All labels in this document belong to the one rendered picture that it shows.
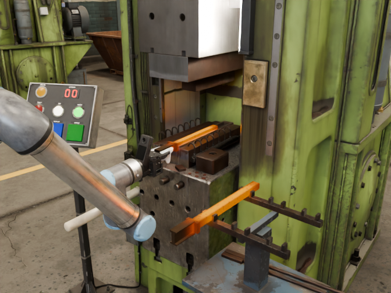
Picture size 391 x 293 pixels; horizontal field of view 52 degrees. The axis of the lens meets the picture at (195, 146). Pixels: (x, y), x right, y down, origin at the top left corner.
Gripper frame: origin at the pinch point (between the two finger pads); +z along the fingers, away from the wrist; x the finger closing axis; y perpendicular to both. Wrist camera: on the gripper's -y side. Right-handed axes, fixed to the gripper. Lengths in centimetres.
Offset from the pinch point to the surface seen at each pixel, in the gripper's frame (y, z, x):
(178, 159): 6.1, 2.8, 2.2
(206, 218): 4.4, -29.3, 39.4
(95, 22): 25, 574, -727
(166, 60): -34.2, 4.4, -3.2
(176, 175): 9.8, -3.4, 6.1
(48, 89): -18, -10, -64
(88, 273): 85, -9, -56
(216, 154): 2.4, 8.5, 17.5
